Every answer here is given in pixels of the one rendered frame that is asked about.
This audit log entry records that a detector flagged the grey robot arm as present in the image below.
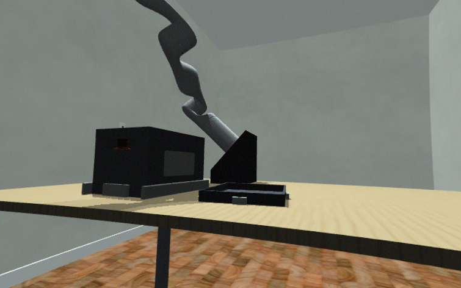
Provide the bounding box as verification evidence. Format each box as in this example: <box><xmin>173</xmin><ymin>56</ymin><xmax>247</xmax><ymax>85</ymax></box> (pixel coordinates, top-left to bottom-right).
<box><xmin>136</xmin><ymin>0</ymin><xmax>239</xmax><ymax>152</ymax></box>

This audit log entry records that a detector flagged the grey bottle crate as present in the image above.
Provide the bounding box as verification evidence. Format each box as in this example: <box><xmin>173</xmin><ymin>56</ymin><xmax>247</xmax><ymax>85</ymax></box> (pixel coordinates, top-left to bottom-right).
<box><xmin>92</xmin><ymin>126</ymin><xmax>205</xmax><ymax>198</ymax></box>

